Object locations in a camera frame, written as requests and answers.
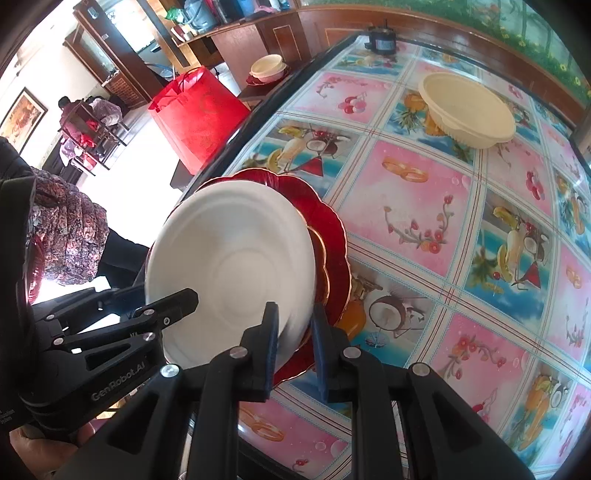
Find fruit print tablecloth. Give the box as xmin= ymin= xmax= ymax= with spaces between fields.
xmin=185 ymin=33 xmax=591 ymax=480

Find wooden counter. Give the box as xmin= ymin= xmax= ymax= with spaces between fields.
xmin=178 ymin=8 xmax=326 ymax=85

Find red gift bag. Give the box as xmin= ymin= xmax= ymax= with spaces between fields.
xmin=148 ymin=66 xmax=251 ymax=176

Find framed landscape painting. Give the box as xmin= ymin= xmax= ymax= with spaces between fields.
xmin=0 ymin=88 xmax=49 ymax=141

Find dark wooden chair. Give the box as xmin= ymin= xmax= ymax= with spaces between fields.
xmin=59 ymin=100 xmax=131 ymax=172

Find black compressor motor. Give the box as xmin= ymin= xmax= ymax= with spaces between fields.
xmin=364 ymin=21 xmax=399 ymax=56

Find large red scalloped plate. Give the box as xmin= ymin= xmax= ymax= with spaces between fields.
xmin=194 ymin=168 xmax=350 ymax=387

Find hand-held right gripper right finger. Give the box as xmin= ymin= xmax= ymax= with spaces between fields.
xmin=311 ymin=315 xmax=536 ymax=480

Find person's floral jacket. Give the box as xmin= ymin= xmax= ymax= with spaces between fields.
xmin=28 ymin=167 xmax=110 ymax=287

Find dark wooden stool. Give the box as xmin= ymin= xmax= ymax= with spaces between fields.
xmin=238 ymin=69 xmax=296 ymax=104

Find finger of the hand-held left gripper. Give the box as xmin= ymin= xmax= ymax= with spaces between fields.
xmin=36 ymin=288 xmax=199 ymax=358
xmin=33 ymin=285 xmax=146 ymax=321

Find wooden display cabinet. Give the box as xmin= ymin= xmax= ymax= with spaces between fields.
xmin=64 ymin=0 xmax=188 ymax=108

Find stacked bowls on side table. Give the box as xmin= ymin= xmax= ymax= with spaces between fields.
xmin=249 ymin=54 xmax=287 ymax=84

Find person's left hand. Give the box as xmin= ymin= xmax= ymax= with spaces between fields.
xmin=9 ymin=421 xmax=96 ymax=480

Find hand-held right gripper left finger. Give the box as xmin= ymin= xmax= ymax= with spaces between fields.
xmin=51 ymin=301 xmax=280 ymax=480

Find low dark table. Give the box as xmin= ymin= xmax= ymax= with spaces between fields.
xmin=170 ymin=159 xmax=199 ymax=190

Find large cream bowl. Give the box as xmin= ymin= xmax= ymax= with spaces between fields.
xmin=418 ymin=71 xmax=517 ymax=140

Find small red gold-rimmed plate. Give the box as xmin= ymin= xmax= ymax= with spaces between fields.
xmin=295 ymin=215 xmax=331 ymax=308

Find pink floral cloth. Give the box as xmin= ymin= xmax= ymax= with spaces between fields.
xmin=90 ymin=98 xmax=124 ymax=124

